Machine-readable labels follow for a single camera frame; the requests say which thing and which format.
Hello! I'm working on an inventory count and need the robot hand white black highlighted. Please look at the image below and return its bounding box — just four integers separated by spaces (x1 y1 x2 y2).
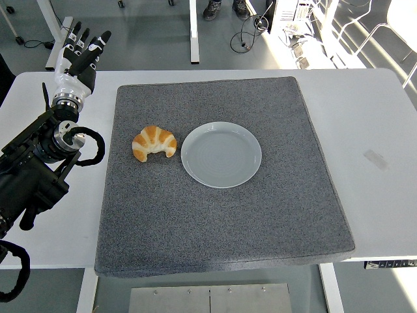
53 22 112 99

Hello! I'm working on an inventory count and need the croissant bread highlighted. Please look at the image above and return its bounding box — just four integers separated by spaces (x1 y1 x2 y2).
132 125 179 163

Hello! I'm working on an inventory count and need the light grey round plate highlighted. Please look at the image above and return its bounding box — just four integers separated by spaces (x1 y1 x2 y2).
180 121 263 189

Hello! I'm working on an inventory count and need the grey metal plate with screws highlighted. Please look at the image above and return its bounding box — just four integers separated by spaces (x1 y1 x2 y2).
128 282 292 313

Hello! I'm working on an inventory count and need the white desk leg slanted foot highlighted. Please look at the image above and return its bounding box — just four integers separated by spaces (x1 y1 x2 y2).
35 0 74 71

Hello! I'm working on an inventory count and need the white desk leg straight foot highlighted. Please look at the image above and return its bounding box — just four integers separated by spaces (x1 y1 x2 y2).
188 0 201 65

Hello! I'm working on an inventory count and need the person's foot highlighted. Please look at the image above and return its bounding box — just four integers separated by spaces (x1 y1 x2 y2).
231 0 251 20
203 0 224 22

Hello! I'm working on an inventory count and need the grey felt mat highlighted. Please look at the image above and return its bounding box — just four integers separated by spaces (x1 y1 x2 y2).
94 76 356 278

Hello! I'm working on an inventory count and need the white table leg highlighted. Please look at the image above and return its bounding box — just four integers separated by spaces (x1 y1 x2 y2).
75 267 99 313
318 262 345 313

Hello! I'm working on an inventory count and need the white equipment case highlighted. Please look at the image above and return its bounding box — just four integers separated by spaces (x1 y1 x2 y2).
270 0 315 33

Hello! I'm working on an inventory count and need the clear tape patch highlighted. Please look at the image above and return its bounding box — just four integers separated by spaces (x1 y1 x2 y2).
364 149 390 171

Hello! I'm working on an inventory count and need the table height control panel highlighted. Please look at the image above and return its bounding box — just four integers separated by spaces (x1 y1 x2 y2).
364 260 417 270

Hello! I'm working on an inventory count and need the thin black cable with adapter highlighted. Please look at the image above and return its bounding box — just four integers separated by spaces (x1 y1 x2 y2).
23 38 55 50

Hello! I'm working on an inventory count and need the black looped floor cable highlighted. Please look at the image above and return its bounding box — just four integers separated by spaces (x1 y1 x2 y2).
230 14 271 55

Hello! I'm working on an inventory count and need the white chair frame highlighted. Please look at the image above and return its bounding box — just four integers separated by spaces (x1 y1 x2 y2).
332 0 417 89

